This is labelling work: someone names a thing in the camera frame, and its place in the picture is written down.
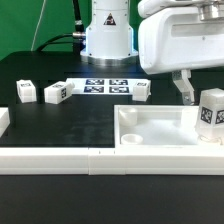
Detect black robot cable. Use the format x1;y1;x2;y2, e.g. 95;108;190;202
35;0;87;53

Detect thin white cable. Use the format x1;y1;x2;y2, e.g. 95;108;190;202
30;0;48;52

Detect white marker tag sheet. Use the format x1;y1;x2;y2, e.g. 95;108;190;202
67;78;151;95

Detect white left fence piece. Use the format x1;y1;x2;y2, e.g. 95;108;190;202
0;107;10;137

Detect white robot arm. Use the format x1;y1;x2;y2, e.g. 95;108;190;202
80;0;224;104

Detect white square tabletop tray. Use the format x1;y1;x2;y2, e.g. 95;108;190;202
114;105;222;147

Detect white front fence bar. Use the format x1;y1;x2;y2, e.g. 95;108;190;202
0;147;224;175

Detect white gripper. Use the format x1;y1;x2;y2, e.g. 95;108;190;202
138;7;224;105

